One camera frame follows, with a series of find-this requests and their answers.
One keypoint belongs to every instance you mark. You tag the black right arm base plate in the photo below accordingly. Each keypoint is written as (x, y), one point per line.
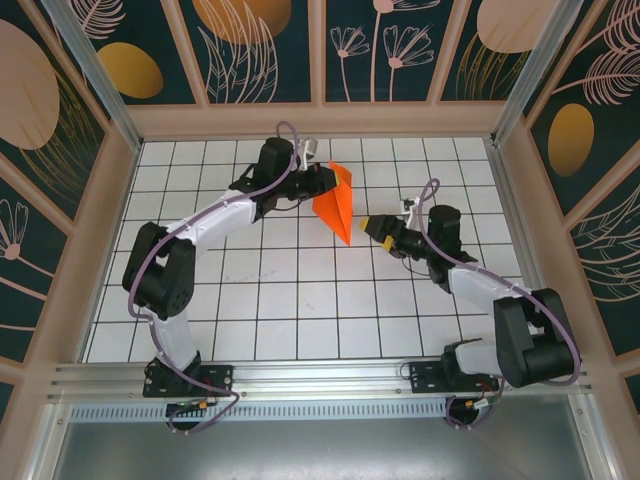
(425, 377)

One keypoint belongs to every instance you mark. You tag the grey metal sheet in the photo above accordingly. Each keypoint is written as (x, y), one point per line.
(320, 450)

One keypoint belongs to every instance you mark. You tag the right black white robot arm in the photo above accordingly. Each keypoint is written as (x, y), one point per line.
(480, 285)

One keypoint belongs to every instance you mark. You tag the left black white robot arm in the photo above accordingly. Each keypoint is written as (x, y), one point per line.
(172, 335)

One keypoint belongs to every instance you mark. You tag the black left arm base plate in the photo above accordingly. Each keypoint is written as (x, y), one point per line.
(220, 377)

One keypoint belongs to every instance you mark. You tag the aluminium side rail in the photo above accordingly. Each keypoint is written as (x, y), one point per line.
(511, 200)

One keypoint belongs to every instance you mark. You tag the aluminium mounting rail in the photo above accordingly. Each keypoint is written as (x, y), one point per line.
(320, 375)

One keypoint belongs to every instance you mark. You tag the aluminium frame post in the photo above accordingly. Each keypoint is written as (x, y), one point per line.
(95, 70)
(530, 70)

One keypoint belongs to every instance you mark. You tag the orange paper sheet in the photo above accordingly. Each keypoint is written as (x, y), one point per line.
(335, 210)

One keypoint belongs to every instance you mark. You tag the yellow power connector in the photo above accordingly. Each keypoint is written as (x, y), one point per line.
(472, 403)
(202, 404)

